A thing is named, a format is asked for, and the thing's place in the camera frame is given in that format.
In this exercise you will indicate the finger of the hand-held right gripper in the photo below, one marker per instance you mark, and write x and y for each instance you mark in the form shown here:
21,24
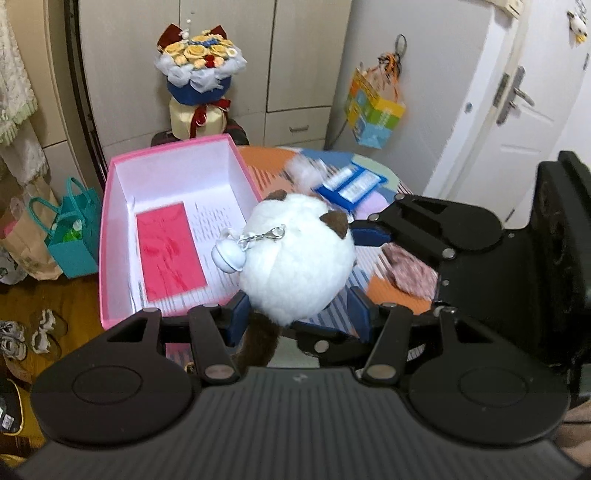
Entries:
323,346
369,233

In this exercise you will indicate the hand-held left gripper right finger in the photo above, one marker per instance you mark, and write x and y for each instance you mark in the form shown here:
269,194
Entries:
360,316

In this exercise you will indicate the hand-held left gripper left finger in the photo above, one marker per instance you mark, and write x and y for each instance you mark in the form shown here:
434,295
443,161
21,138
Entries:
238,318

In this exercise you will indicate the purple plush toy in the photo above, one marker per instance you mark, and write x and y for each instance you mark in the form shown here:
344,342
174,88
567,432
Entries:
371,204

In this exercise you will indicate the pink cardboard box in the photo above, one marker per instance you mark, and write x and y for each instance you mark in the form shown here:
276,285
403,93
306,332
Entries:
184,170

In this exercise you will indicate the floral cloth pouch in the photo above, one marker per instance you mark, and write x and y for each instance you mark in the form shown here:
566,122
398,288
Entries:
408,270

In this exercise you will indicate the printed white paper sheet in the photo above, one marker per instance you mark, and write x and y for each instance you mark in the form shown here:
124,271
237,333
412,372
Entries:
214,230

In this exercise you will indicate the white mesh bath puff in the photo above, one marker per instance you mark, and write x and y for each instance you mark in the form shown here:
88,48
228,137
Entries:
302,168

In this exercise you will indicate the red paper envelope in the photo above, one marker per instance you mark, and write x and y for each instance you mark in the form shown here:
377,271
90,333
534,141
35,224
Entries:
168,251

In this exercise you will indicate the colourful paper bag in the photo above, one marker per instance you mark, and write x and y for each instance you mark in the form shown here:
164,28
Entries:
374,113

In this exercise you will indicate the patchwork bed blanket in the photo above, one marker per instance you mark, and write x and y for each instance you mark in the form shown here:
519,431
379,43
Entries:
272,161

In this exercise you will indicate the white door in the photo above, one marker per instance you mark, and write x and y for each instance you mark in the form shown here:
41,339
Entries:
512,161

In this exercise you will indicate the dark suitcase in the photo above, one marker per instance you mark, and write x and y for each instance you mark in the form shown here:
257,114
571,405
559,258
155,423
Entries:
235,134

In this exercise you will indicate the teal gift bag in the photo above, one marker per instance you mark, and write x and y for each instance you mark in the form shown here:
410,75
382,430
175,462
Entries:
85,203
74,251

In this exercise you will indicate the brown white slippers pair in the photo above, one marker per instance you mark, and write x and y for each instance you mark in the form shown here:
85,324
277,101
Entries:
46,327

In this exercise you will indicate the grey wardrobe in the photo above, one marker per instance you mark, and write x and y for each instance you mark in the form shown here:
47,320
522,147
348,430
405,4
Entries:
300,50

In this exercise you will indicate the cream round box red ribbon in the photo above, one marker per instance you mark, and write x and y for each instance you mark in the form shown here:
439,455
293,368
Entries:
187,117

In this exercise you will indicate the brown paper bag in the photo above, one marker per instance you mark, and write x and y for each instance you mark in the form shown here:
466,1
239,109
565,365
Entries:
27,244

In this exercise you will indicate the black bag with label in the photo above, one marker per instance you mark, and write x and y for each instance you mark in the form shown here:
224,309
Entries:
11,406

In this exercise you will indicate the yellow flower bouquet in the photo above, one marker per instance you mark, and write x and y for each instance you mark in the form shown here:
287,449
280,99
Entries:
198,55

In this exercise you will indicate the small white plush bird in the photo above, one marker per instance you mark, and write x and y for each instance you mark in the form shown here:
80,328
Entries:
577,25

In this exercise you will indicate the white lace curtain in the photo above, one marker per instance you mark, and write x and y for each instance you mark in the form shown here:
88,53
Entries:
14,69

